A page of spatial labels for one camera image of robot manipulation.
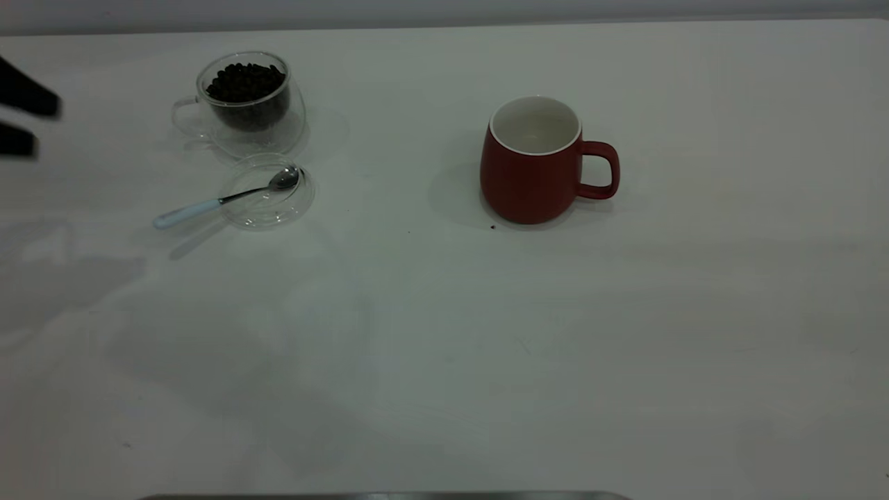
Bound clear glass cup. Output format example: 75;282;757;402
172;51;307;160

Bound clear glass lid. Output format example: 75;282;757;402
218;153;317;231

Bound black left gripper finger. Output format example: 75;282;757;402
0;123;38;159
0;56;62;118

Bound spoon with light blue handle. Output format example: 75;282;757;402
153;167;301;231

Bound red ceramic mug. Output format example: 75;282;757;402
479;96;620;225

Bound dark coffee beans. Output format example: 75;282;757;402
206;62;291;133

